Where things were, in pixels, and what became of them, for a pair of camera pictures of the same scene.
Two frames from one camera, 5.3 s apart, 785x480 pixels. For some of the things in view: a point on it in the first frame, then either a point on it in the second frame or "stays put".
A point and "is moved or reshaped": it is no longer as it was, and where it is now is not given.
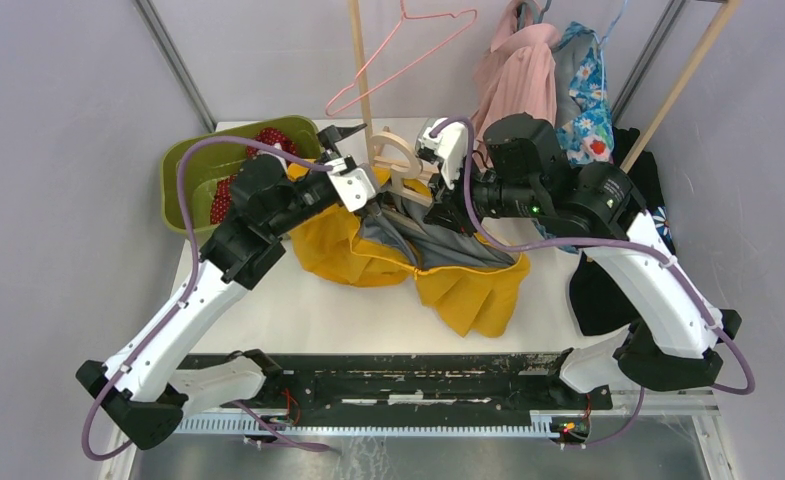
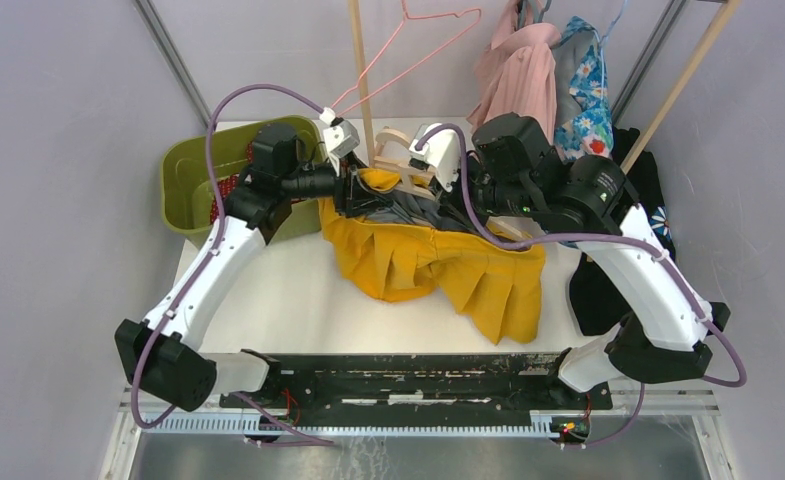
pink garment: x=516 y=75 stays put
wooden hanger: x=407 y=183 is moved or reshaped
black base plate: x=421 y=383 stays put
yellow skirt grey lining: x=470 y=281 is moved or reshaped
